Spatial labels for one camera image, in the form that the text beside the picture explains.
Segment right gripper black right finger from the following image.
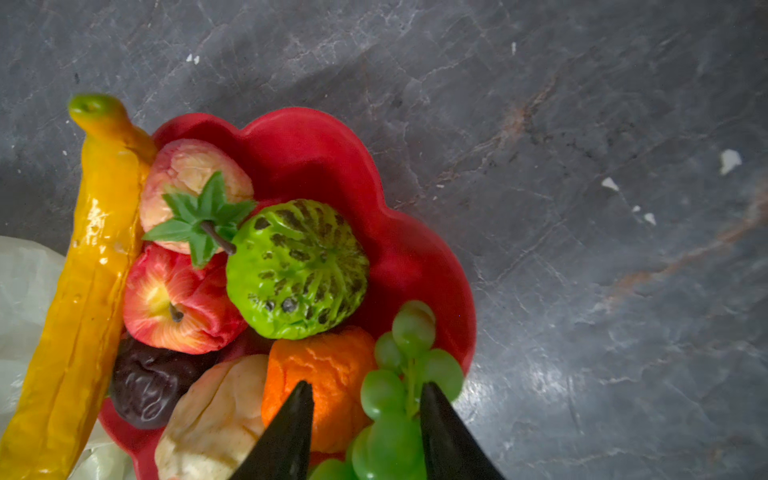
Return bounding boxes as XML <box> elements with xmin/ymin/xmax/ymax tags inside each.
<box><xmin>420</xmin><ymin>382</ymin><xmax>505</xmax><ymax>480</ymax></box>

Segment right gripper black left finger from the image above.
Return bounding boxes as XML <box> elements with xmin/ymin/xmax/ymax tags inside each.
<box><xmin>230</xmin><ymin>381</ymin><xmax>314</xmax><ymax>480</ymax></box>

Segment green fake grape bunch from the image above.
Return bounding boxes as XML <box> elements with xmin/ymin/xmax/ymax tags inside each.
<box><xmin>309</xmin><ymin>300</ymin><xmax>465</xmax><ymax>479</ymax></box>

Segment beige fake round fruit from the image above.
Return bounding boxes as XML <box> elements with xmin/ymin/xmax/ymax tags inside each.
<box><xmin>154</xmin><ymin>354</ymin><xmax>268</xmax><ymax>479</ymax></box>

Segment green fake fruit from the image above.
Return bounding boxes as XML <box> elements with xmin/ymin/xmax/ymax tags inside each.
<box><xmin>226</xmin><ymin>199</ymin><xmax>370</xmax><ymax>340</ymax></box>

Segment red fake apple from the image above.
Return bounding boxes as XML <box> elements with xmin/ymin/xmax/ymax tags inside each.
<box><xmin>123</xmin><ymin>244</ymin><xmax>248</xmax><ymax>355</ymax></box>

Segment yellow fake banana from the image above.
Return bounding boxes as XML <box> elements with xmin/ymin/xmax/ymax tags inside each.
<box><xmin>1</xmin><ymin>93</ymin><xmax>157</xmax><ymax>479</ymax></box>

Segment red fake strawberry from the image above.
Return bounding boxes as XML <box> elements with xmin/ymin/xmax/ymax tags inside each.
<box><xmin>139</xmin><ymin>139</ymin><xmax>257</xmax><ymax>269</ymax></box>

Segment red flower-shaped plastic bowl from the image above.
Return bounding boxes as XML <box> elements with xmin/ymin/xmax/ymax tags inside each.
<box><xmin>100</xmin><ymin>108</ymin><xmax>476</xmax><ymax>479</ymax></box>

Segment cream plastic bag orange print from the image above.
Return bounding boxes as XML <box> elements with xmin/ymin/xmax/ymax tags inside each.
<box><xmin>0</xmin><ymin>236</ymin><xmax>136</xmax><ymax>479</ymax></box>

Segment orange fake tangerine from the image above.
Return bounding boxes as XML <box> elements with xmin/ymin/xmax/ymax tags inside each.
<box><xmin>261</xmin><ymin>326</ymin><xmax>376</xmax><ymax>454</ymax></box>

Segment dark brown fake fruit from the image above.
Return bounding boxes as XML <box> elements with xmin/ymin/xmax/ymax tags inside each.
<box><xmin>108</xmin><ymin>336</ymin><xmax>219</xmax><ymax>430</ymax></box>

